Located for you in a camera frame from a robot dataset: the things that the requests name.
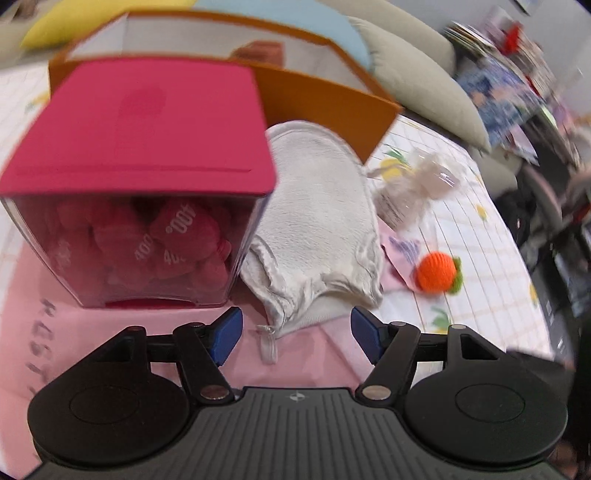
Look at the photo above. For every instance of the light blue pillow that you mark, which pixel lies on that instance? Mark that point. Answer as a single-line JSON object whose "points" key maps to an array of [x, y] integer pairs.
{"points": [[304, 23]]}

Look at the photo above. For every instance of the orange crocheted ball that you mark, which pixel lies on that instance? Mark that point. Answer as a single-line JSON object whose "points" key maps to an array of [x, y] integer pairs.
{"points": [[436, 274]]}

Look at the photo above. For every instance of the yellow pillow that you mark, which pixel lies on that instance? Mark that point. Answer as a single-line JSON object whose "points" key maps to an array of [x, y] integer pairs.
{"points": [[106, 21]]}

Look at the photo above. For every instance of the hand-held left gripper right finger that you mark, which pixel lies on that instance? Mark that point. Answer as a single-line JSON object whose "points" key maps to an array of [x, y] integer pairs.
{"points": [[367, 337]]}

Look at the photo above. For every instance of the pink table mat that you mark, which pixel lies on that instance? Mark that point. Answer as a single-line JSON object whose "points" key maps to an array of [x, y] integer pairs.
{"points": [[46, 323]]}

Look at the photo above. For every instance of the clear plastic bag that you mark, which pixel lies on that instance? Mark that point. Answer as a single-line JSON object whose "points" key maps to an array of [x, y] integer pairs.
{"points": [[415, 189]]}

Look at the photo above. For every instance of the clear box with red lid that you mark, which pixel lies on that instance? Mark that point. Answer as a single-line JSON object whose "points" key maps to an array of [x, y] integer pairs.
{"points": [[138, 184]]}

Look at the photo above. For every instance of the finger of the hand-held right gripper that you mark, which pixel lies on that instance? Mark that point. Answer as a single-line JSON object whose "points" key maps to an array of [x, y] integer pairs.
{"points": [[540, 360]]}

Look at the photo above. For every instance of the black backpack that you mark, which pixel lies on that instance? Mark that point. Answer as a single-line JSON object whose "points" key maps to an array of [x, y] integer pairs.
{"points": [[526, 217]]}

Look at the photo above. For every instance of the pink printed packet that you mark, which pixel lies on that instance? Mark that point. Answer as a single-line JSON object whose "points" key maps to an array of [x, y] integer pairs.
{"points": [[401, 258]]}

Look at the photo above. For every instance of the grey green pillow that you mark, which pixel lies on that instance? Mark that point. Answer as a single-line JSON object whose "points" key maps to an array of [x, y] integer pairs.
{"points": [[425, 92]]}

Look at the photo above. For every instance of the white terry mitt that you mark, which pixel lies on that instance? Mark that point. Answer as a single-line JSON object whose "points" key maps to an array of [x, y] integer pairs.
{"points": [[318, 221]]}

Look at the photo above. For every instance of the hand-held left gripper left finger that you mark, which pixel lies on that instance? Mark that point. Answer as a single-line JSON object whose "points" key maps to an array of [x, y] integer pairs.
{"points": [[226, 337]]}

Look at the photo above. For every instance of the blue printed pillow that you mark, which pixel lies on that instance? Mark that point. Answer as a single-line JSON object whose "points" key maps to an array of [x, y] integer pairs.
{"points": [[503, 101]]}

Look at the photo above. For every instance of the brown sponge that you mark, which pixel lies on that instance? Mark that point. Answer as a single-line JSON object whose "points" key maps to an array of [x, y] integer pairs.
{"points": [[262, 50]]}

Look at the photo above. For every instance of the orange cardboard box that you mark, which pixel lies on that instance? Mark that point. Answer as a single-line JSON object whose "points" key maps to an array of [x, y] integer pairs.
{"points": [[318, 92]]}

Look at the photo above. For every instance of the beige sofa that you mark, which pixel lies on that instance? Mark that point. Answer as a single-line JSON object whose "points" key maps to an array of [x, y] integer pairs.
{"points": [[415, 27]]}

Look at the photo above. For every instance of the pile of desk clutter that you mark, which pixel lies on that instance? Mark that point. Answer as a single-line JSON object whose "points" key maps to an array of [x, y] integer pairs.
{"points": [[503, 41]]}

